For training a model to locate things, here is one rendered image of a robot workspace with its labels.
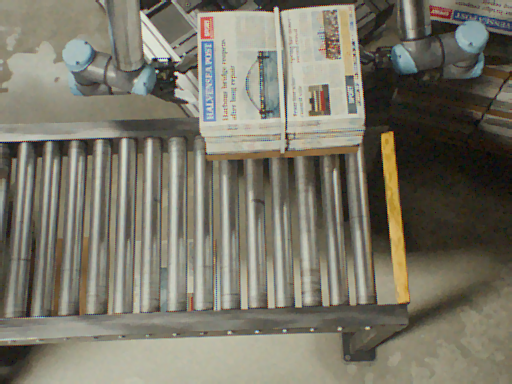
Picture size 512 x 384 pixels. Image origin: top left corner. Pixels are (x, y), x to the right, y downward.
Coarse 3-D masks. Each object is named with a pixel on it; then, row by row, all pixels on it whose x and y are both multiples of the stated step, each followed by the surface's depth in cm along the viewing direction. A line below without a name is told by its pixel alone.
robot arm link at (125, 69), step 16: (112, 0) 143; (128, 0) 143; (112, 16) 146; (128, 16) 146; (112, 32) 150; (128, 32) 149; (112, 48) 155; (128, 48) 153; (112, 64) 162; (128, 64) 157; (144, 64) 161; (112, 80) 162; (128, 80) 161; (144, 80) 160
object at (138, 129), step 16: (368, 112) 173; (384, 112) 173; (0, 128) 175; (16, 128) 175; (32, 128) 175; (48, 128) 175; (64, 128) 175; (80, 128) 174; (96, 128) 174; (112, 128) 174; (128, 128) 174; (144, 128) 174; (160, 128) 174; (176, 128) 173; (192, 128) 173; (368, 128) 172; (384, 128) 173; (16, 144) 176; (64, 144) 177; (192, 144) 179
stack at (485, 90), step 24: (432, 0) 179; (456, 0) 178; (480, 0) 178; (504, 0) 178; (432, 24) 179; (456, 24) 177; (504, 24) 176; (504, 48) 181; (408, 96) 222; (456, 96) 212; (480, 96) 208; (504, 96) 203; (408, 120) 237; (432, 120) 232; (456, 120) 228; (480, 120) 225; (504, 120) 217; (432, 144) 252; (456, 144) 243; (480, 144) 239
